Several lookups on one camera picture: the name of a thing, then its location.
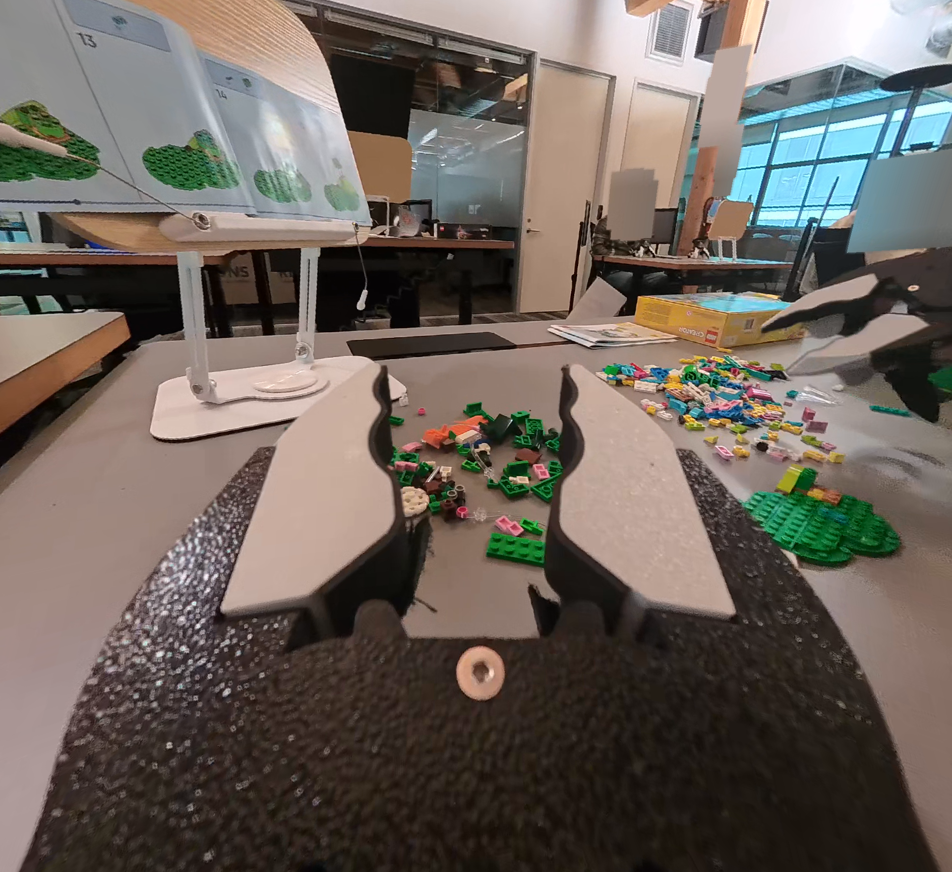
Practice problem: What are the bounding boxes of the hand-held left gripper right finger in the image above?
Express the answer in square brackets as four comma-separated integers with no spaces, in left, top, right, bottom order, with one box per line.
[540,364,737,645]

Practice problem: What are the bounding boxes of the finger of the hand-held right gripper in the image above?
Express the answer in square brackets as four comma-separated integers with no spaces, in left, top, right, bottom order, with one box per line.
[761,273,883,336]
[784,313,932,376]

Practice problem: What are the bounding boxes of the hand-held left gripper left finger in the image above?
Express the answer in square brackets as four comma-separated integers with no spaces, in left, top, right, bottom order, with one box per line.
[221,364,425,647]

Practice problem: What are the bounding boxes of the small colourful lego pieces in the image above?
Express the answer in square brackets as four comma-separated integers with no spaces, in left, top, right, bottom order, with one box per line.
[598,352,849,468]

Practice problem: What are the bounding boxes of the green lego plate assembly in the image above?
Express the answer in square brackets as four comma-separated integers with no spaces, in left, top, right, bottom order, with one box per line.
[743,465,902,566]

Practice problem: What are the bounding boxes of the instruction book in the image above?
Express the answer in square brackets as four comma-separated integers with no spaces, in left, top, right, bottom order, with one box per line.
[0,0,373,251]

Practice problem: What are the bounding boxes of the yellow lego box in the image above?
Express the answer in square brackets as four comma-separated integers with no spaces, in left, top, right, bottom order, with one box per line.
[634,291,806,351]

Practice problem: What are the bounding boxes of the cluster of green lego parts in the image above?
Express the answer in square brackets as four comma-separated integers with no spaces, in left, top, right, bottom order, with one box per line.
[390,399,566,568]

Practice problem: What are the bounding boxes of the lego instruction booklet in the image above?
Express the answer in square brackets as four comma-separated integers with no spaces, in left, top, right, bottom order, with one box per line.
[548,317,679,351]

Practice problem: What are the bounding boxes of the white book stand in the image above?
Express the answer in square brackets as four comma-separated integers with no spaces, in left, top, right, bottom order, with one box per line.
[149,210,407,441]

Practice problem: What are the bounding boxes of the white door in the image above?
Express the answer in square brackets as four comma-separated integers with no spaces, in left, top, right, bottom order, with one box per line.
[517,60,615,316]

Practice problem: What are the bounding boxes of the long brown desk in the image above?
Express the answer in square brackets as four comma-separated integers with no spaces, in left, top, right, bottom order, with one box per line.
[0,230,517,334]

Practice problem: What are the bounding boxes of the cardboard sheet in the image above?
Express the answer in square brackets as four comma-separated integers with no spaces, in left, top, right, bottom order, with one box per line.
[349,130,416,205]

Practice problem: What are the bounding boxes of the black screen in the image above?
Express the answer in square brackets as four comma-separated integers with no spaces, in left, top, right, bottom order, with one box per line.
[328,51,419,141]

